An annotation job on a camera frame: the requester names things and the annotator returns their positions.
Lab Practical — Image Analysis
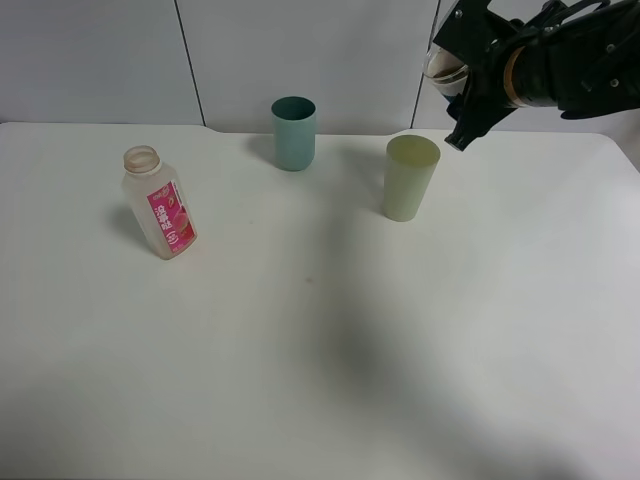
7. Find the glass cup with blue sleeve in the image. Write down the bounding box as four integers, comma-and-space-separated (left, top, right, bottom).
423, 45, 470, 105

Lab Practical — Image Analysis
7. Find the clear bottle with pink label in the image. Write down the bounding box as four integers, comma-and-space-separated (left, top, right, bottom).
121, 145, 197, 260

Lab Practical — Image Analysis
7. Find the light green plastic cup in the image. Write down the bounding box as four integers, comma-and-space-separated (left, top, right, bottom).
382, 134, 441, 222

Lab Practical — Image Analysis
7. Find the teal plastic cup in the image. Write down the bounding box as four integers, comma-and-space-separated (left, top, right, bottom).
271, 96, 317, 172

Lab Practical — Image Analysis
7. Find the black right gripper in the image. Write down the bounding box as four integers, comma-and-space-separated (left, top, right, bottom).
434, 1, 639, 150

